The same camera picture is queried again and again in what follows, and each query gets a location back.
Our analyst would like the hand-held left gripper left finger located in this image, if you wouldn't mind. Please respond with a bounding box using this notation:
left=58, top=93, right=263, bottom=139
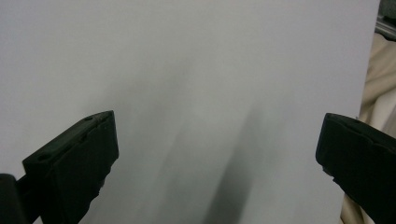
left=21, top=109, right=120, bottom=224

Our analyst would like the metal floor rail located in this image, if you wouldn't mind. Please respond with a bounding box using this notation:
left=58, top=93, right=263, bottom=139
left=375, top=17, right=396, bottom=42

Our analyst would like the beige cloth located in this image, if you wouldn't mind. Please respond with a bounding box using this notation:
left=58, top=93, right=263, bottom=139
left=339, top=32, right=396, bottom=224

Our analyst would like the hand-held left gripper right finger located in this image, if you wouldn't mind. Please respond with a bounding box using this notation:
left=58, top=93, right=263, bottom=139
left=315, top=112, right=396, bottom=224

